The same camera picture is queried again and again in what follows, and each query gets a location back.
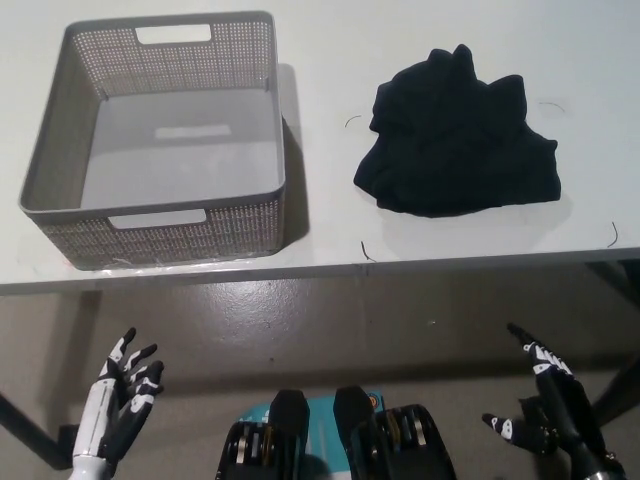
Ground robot right hand white black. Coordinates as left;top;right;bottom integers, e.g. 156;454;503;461
481;322;607;469

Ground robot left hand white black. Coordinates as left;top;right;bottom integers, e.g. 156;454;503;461
73;326;166;464

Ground black t-shirt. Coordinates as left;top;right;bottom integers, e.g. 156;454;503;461
352;43;561;219

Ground black floor tape patch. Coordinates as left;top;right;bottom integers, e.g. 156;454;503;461
57;423;85;471

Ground black metal table leg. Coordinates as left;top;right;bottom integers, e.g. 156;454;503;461
589;349;640;429
0;389;69;472

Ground clear tape strip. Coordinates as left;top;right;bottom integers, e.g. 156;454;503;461
99;253;264;274

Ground robot right black torso block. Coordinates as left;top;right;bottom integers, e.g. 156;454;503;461
332;384;459;480

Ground robot black torso block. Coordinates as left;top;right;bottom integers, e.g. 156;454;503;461
214;387;312;480
332;384;459;480

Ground robot left black torso block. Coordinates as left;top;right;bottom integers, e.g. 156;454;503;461
214;387;312;480

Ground grey perforated plastic basket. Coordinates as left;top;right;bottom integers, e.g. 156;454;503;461
18;10;288;272

